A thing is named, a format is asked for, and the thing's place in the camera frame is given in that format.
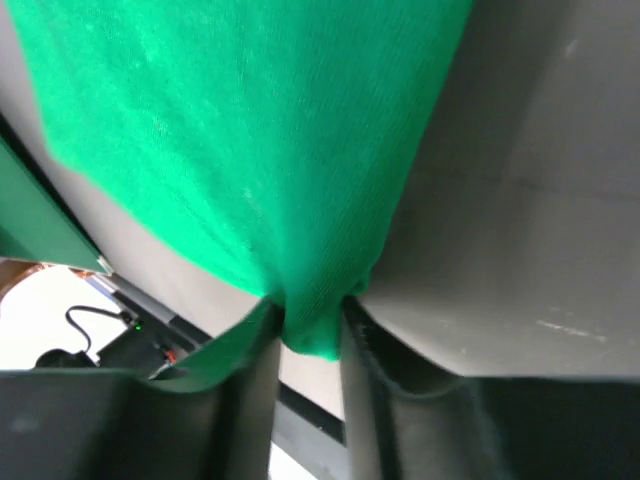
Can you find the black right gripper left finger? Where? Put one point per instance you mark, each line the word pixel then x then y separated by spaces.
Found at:
pixel 150 425

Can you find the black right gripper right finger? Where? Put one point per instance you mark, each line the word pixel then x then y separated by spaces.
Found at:
pixel 407 417

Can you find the green t shirt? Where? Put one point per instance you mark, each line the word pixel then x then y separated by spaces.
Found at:
pixel 267 142

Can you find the wooden book rack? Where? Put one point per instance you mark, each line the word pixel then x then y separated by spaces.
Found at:
pixel 14 271

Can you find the green folding board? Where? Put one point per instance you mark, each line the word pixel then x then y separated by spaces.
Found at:
pixel 36 225

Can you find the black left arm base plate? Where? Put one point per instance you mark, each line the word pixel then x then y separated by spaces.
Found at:
pixel 147 348

